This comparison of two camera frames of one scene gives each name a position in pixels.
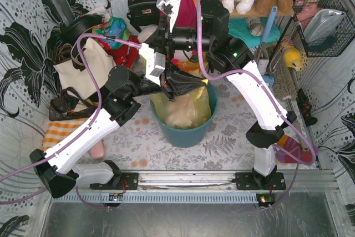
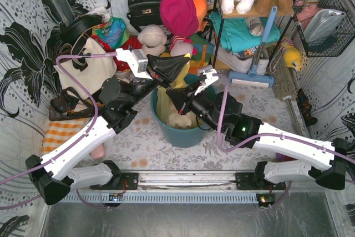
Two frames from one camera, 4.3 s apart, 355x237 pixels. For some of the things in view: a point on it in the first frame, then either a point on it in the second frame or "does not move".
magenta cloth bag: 186,15 does not move
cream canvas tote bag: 99,63 does not move
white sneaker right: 263,63 does not move
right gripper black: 163,36 -> 186,102
